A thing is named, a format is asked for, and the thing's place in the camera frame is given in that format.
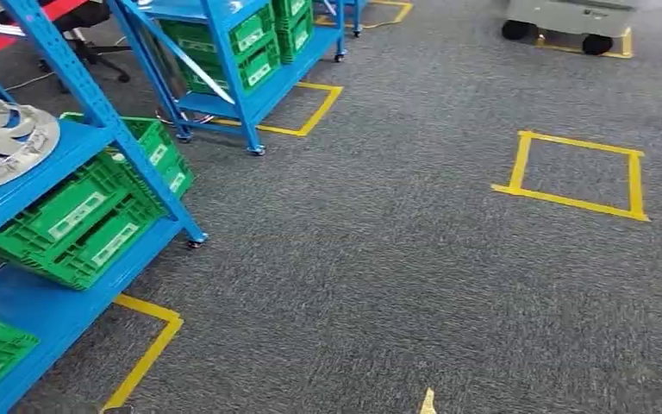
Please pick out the blue steel shelving rack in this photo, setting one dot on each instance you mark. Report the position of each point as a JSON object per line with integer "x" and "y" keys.
{"x": 355, "y": 14}
{"x": 51, "y": 166}
{"x": 262, "y": 85}

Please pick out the yellow floor tape strip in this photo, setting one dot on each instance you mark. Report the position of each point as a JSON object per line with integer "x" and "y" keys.
{"x": 428, "y": 403}

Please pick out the black office chair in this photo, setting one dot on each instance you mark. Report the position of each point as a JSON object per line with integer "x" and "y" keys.
{"x": 88, "y": 48}

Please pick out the grey wheeled cart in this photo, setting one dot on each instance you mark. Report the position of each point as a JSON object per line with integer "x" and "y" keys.
{"x": 571, "y": 17}

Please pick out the silver perforated metal disc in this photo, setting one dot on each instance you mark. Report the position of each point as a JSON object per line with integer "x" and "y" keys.
{"x": 5, "y": 143}

